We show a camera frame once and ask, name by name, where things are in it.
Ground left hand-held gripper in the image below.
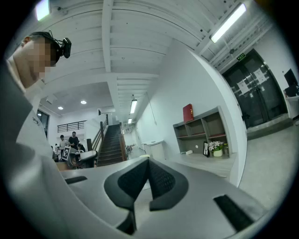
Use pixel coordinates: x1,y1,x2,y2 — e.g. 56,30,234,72
61,146,98,169

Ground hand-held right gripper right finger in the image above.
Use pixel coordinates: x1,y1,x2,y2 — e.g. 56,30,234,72
149,158,189,212

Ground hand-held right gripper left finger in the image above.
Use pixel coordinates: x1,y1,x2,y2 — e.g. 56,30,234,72
104,158,150,211

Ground grey wooden desk with hutch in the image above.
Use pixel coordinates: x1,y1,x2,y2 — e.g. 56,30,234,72
172,106,232,159

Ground red book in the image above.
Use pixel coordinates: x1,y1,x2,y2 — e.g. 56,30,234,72
183,104,195,124

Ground dark wooden staircase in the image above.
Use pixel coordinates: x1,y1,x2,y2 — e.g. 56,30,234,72
91,116,128,167

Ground black balcony railing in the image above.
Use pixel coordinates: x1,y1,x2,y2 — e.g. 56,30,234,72
57,119,88,133

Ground person's grey shirt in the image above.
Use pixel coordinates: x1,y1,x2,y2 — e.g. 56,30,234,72
0,58,71,239

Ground white potted flowers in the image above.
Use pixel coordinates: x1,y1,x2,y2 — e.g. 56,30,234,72
208,141,225,157

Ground person's head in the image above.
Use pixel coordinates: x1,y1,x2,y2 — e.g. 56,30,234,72
13,31,62,89

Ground white paper notice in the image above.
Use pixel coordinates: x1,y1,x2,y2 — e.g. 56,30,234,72
236,80,250,96
254,68,269,85

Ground black double door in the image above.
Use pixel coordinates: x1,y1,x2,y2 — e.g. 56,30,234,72
221,48,288,129

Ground square ceiling light panel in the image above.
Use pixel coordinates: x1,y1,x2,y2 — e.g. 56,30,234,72
35,0,52,21

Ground grey wall cable conduit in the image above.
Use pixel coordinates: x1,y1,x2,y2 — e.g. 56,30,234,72
146,91,157,126

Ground black head-mounted camera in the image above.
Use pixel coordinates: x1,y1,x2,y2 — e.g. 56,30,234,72
48,29,72,59

